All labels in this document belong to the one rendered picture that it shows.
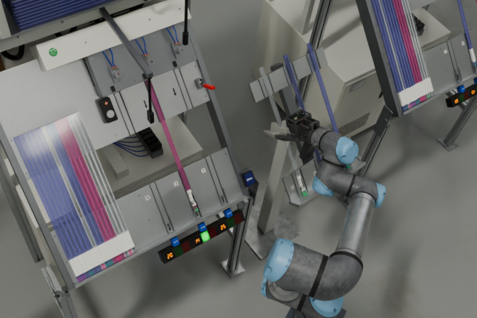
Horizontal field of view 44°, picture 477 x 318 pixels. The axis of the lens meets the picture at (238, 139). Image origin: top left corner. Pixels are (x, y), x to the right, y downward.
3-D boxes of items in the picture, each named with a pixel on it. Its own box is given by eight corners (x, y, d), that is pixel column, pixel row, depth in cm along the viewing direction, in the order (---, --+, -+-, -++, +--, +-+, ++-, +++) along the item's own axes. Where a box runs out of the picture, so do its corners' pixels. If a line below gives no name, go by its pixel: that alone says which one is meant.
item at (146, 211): (240, 193, 218) (243, 194, 215) (71, 280, 192) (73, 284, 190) (223, 146, 213) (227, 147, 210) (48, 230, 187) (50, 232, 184)
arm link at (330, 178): (343, 204, 183) (355, 171, 181) (309, 190, 185) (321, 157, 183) (343, 199, 191) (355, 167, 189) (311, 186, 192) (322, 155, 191)
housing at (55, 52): (175, 20, 203) (192, 18, 191) (38, 71, 184) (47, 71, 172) (167, -2, 201) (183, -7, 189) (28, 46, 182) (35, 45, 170)
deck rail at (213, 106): (242, 192, 221) (250, 195, 216) (237, 194, 221) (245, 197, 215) (177, 7, 202) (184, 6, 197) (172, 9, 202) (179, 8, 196)
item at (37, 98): (204, 99, 210) (210, 100, 206) (24, 177, 185) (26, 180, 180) (173, 9, 201) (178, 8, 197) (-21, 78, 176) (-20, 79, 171)
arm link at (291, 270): (298, 313, 200) (314, 296, 149) (257, 296, 202) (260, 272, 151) (310, 280, 204) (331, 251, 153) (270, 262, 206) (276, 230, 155)
